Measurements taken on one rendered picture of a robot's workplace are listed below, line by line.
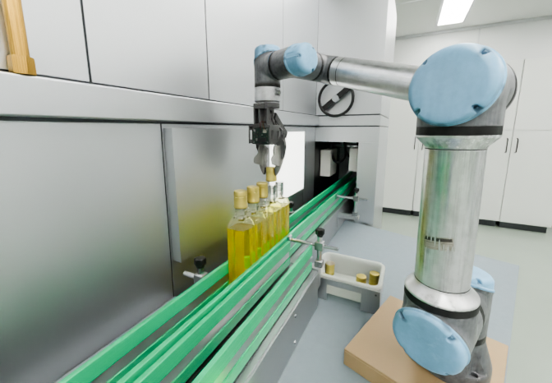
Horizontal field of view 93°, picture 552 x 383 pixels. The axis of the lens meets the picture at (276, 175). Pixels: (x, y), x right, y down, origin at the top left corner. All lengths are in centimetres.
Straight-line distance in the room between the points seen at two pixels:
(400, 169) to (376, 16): 300
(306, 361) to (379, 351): 18
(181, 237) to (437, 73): 63
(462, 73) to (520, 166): 412
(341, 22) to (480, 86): 135
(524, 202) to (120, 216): 452
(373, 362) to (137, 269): 58
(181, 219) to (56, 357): 32
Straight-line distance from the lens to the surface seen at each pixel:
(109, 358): 59
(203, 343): 60
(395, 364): 78
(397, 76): 67
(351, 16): 174
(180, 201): 70
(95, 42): 63
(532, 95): 455
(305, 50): 69
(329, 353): 83
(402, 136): 435
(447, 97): 46
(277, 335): 67
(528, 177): 460
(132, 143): 64
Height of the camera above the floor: 132
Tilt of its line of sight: 10 degrees down
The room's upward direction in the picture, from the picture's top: straight up
